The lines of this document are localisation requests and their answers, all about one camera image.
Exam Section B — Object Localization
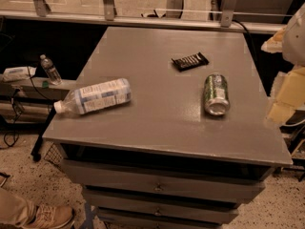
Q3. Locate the tan sneaker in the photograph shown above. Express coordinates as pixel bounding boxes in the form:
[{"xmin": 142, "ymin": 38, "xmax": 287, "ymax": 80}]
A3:
[{"xmin": 23, "ymin": 204, "xmax": 74, "ymax": 229}]

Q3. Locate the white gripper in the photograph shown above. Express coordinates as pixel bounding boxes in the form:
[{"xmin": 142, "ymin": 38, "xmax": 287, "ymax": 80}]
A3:
[{"xmin": 261, "ymin": 4, "xmax": 305, "ymax": 124}]

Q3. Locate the white tissue pack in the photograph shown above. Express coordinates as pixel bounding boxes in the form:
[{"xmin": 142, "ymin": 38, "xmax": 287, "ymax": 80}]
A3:
[{"xmin": 3, "ymin": 66, "xmax": 36, "ymax": 82}]

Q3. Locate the metal window railing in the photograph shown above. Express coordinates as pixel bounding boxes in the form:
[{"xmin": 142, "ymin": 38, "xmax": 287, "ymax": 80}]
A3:
[{"xmin": 0, "ymin": 0, "xmax": 287, "ymax": 34}]

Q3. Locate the large clear plastic bottle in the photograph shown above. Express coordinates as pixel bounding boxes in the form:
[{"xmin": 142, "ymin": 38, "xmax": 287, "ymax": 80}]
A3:
[{"xmin": 53, "ymin": 78, "xmax": 132, "ymax": 115}]

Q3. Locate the black cable on floor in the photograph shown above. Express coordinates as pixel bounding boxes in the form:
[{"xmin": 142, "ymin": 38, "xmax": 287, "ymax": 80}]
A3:
[{"xmin": 0, "ymin": 66, "xmax": 51, "ymax": 150}]

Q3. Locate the grey side shelf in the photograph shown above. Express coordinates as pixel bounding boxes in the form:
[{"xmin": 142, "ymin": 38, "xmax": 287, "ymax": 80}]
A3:
[{"xmin": 0, "ymin": 75, "xmax": 76, "ymax": 123}]

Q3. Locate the black snack bar wrapper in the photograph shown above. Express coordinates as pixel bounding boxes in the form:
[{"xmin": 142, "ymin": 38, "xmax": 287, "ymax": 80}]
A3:
[{"xmin": 172, "ymin": 52, "xmax": 209, "ymax": 72}]

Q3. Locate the black pole leaning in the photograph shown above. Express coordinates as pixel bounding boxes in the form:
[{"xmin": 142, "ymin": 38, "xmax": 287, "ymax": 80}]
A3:
[{"xmin": 30, "ymin": 108, "xmax": 56, "ymax": 162}]

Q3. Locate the grey drawer cabinet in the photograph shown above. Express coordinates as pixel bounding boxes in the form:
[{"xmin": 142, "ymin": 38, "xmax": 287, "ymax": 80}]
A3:
[{"xmin": 44, "ymin": 27, "xmax": 292, "ymax": 229}]

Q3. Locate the green soda can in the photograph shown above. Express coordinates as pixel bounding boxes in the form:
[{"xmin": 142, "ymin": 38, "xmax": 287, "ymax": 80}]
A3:
[{"xmin": 203, "ymin": 73, "xmax": 230, "ymax": 116}]

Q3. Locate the small water bottle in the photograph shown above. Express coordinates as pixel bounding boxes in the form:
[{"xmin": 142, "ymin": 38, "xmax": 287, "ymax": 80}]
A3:
[{"xmin": 40, "ymin": 54, "xmax": 62, "ymax": 85}]

